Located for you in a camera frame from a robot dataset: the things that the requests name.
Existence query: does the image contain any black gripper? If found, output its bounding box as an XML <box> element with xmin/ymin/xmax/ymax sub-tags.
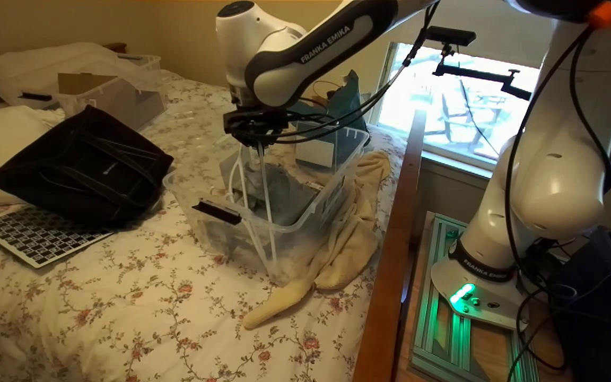
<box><xmin>224</xmin><ymin>104</ymin><xmax>296</xmax><ymax>149</ymax></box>

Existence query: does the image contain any white wire hanger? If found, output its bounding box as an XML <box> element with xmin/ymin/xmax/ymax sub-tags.
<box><xmin>226</xmin><ymin>139</ymin><xmax>285</xmax><ymax>270</ymax></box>

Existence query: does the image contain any clear plastic container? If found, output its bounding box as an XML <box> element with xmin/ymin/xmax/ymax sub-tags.
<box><xmin>164</xmin><ymin>124</ymin><xmax>375</xmax><ymax>281</ymax></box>

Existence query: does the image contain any wooden bed footboard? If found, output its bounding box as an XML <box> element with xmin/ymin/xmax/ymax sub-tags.
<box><xmin>352</xmin><ymin>107</ymin><xmax>429</xmax><ymax>382</ymax></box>

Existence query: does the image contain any grey crumpled cloth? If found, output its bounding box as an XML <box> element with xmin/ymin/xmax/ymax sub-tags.
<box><xmin>234</xmin><ymin>156</ymin><xmax>326</xmax><ymax>218</ymax></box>

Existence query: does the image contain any teal and white box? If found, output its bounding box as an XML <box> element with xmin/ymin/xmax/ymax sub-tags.
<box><xmin>290</xmin><ymin>69</ymin><xmax>372</xmax><ymax>172</ymax></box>

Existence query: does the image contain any cream cloth garment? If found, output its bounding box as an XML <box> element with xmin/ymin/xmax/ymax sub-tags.
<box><xmin>241</xmin><ymin>149</ymin><xmax>397</xmax><ymax>333</ymax></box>

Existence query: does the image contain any open cardboard box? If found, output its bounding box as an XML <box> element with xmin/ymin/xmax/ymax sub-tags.
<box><xmin>53</xmin><ymin>69</ymin><xmax>167</xmax><ymax>132</ymax></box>

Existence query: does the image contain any black fabric bag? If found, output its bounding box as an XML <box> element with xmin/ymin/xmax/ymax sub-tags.
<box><xmin>0</xmin><ymin>104</ymin><xmax>176</xmax><ymax>229</ymax></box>

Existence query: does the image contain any floral bedspread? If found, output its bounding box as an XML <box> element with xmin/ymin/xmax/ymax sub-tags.
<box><xmin>0</xmin><ymin>65</ymin><xmax>411</xmax><ymax>382</ymax></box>

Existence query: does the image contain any bright window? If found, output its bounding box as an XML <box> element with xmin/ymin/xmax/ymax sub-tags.
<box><xmin>379</xmin><ymin>39</ymin><xmax>543</xmax><ymax>169</ymax></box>

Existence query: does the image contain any black white patterned board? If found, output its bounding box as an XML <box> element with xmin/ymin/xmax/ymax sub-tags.
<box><xmin>0</xmin><ymin>203</ymin><xmax>118</xmax><ymax>271</ymax></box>

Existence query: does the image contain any dark blue box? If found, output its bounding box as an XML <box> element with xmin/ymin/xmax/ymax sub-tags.
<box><xmin>549</xmin><ymin>224</ymin><xmax>611</xmax><ymax>382</ymax></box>

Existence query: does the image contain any black exterior camera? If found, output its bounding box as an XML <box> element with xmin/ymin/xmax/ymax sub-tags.
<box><xmin>425</xmin><ymin>26</ymin><xmax>477</xmax><ymax>48</ymax></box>

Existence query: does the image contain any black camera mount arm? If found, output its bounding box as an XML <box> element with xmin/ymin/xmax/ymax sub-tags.
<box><xmin>431</xmin><ymin>39</ymin><xmax>534</xmax><ymax>101</ymax></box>

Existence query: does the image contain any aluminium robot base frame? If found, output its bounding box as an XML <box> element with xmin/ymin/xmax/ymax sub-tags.
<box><xmin>410</xmin><ymin>210</ymin><xmax>543</xmax><ymax>382</ymax></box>

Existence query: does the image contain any black floor cable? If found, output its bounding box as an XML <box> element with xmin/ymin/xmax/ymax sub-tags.
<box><xmin>511</xmin><ymin>281</ymin><xmax>610</xmax><ymax>376</ymax></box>

